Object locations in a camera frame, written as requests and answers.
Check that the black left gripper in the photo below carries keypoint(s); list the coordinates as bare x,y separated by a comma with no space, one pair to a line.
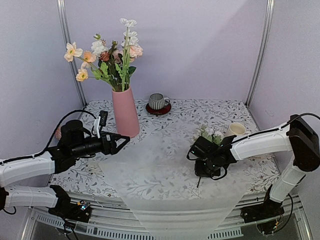
113,149

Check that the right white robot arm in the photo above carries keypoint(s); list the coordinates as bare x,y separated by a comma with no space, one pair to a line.
294,136

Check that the right aluminium frame post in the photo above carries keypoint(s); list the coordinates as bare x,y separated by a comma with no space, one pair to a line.
268,18

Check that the white peony flower stem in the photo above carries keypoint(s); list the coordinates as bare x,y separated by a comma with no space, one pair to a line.
99,45

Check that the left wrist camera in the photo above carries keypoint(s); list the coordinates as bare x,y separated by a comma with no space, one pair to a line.
99,123

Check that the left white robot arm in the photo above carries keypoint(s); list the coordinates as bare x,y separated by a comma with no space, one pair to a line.
22,168

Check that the pink peony flower stem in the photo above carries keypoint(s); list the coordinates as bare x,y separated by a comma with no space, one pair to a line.
116,60

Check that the aluminium frame post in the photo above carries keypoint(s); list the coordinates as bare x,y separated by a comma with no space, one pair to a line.
71,51
268,18

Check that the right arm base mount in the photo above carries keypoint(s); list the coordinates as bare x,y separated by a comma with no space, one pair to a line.
265,210

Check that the striped grey ceramic cup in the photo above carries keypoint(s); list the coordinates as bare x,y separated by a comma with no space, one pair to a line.
158,101

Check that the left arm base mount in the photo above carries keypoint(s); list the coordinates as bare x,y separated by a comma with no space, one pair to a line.
66,210

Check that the pink tall vase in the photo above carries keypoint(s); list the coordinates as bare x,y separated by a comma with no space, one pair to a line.
125,113

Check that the white translucent wrapping paper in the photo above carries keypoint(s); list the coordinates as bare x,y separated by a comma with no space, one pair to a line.
172,219

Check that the orange blossom flower stem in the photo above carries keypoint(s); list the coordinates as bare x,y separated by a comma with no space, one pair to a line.
89,61

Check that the peach rose flower stem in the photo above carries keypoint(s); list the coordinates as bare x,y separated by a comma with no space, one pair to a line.
132,52

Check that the dark red saucer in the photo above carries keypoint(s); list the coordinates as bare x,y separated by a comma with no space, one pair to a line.
166,109

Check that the rust red rose stem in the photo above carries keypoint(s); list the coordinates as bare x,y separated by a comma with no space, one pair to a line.
107,67

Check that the left aluminium frame post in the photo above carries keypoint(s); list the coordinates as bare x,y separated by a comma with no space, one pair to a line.
71,51

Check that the aluminium front rail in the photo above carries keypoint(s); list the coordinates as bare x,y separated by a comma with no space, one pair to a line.
111,219

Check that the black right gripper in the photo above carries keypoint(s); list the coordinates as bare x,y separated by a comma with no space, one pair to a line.
198,171

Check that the white rose flower stem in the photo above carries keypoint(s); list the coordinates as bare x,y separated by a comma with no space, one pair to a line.
130,39

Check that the pink patterned ball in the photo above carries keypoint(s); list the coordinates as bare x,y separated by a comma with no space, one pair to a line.
58,133

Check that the cream white mug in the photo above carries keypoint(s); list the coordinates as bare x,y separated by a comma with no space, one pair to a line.
235,128

